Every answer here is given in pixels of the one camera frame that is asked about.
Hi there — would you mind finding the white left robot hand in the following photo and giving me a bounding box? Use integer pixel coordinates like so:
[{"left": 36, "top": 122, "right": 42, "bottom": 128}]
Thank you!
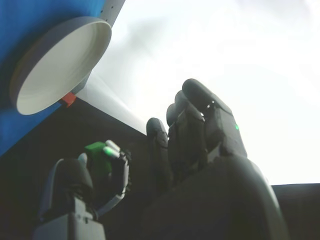
[{"left": 32, "top": 78, "right": 291, "bottom": 240}]

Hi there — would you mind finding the green block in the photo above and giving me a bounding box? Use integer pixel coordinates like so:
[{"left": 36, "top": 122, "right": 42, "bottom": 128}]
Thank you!
[{"left": 84, "top": 141, "right": 113, "bottom": 173}]

